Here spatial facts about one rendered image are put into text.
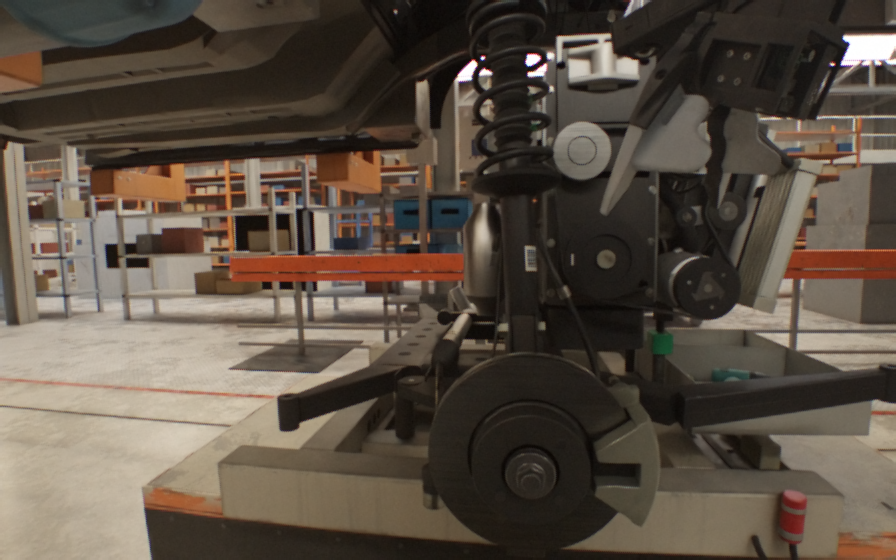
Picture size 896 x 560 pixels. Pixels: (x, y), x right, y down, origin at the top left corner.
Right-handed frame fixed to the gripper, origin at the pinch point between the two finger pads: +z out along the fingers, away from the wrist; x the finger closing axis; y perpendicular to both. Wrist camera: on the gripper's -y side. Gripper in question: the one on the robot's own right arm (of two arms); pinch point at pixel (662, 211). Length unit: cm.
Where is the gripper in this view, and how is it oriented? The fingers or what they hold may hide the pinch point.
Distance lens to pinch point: 41.8
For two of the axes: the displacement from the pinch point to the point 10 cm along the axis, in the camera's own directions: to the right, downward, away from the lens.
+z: -1.6, 8.7, 4.6
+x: 8.5, -1.2, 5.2
